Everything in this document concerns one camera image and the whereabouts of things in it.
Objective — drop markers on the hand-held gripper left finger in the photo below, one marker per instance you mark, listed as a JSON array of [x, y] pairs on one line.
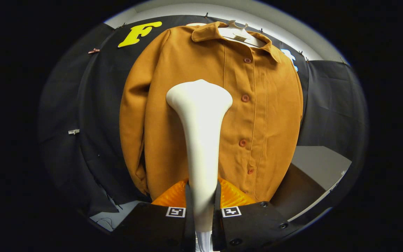
[[152, 227]]

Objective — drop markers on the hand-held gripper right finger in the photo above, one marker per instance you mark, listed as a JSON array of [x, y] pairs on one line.
[[254, 224]]

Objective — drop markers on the white garment steamer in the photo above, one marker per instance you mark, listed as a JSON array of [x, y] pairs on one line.
[[201, 133]]

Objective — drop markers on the orange button-up shirt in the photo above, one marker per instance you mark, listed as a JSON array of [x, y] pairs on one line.
[[271, 115]]

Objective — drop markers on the grey cabinet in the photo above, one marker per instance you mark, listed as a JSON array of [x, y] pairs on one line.
[[320, 164]]

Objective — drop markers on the black backdrop cloth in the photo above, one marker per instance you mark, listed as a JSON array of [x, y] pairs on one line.
[[96, 122]]

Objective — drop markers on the silver clip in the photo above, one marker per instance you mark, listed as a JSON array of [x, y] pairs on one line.
[[73, 131]]

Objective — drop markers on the red clip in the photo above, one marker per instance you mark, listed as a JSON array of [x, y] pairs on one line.
[[94, 51]]

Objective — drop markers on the white mannequin torso form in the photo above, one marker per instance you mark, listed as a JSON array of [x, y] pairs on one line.
[[238, 35]]

